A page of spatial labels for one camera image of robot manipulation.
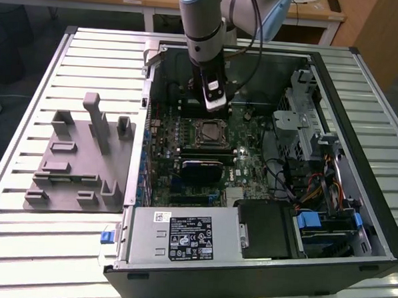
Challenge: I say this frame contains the silver CPU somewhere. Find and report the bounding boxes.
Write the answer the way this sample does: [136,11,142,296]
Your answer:
[201,122,221,141]

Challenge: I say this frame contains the metal disk bay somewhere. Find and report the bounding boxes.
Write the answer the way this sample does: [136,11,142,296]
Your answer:
[289,207,377,264]

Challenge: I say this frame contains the silver case handle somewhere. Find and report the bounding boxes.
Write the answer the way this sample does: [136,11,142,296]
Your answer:
[141,41,164,77]

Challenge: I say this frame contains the blue disk carrier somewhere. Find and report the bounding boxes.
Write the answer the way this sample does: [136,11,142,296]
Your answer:
[295,209,364,260]

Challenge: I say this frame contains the metal socket cover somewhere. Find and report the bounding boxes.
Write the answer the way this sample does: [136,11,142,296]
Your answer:
[193,117,231,150]

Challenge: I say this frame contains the CPU socket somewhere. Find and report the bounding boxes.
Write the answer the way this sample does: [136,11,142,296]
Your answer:
[192,117,232,150]

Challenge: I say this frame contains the black office chair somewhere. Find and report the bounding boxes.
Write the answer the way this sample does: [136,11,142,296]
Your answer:
[0,3,37,86]

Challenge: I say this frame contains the black expansion slot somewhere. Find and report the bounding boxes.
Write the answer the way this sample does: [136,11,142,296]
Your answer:
[168,193,208,205]

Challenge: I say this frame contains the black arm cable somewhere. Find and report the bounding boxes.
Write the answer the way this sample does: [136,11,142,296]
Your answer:
[237,0,266,91]

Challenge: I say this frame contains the black graphics card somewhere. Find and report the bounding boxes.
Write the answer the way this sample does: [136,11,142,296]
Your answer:
[179,157,225,187]

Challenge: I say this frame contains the black PC case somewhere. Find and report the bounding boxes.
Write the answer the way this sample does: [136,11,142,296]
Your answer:
[101,36,398,298]

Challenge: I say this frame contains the orange yellow wire bundle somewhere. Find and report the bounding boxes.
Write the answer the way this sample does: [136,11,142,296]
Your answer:
[295,153,348,214]

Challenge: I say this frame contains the silver chipset heatsink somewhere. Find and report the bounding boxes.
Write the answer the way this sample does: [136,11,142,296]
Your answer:
[225,187,244,202]

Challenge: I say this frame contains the black plastic shroud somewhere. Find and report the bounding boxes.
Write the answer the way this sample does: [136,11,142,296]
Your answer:
[230,197,299,261]

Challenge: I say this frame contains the grey parts rack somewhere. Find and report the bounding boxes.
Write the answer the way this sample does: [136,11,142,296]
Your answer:
[22,88,138,216]

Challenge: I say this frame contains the wooden cabinet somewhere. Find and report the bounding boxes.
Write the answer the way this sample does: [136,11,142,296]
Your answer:
[328,0,398,97]

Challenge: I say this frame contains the blue case latch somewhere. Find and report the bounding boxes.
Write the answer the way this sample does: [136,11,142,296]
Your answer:
[100,229,115,245]

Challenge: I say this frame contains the silver drive cage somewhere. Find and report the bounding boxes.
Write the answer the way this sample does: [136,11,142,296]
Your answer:
[270,67,327,163]

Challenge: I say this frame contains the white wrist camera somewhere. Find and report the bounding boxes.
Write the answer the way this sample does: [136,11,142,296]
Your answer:
[200,76,229,114]

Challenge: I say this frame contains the silver power supply unit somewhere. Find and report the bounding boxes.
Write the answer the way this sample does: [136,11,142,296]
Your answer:
[125,203,242,271]

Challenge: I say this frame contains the green motherboard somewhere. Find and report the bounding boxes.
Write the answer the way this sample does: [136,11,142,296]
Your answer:
[144,101,279,213]

